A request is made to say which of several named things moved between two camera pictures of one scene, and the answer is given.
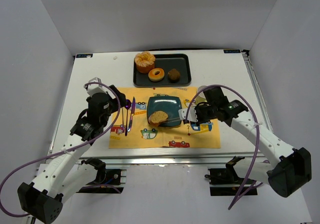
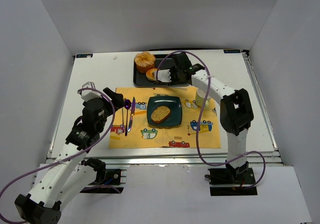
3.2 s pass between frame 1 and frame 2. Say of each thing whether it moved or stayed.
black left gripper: stayed
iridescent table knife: stayed
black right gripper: moved
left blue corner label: stayed
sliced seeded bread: moved
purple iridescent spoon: stayed
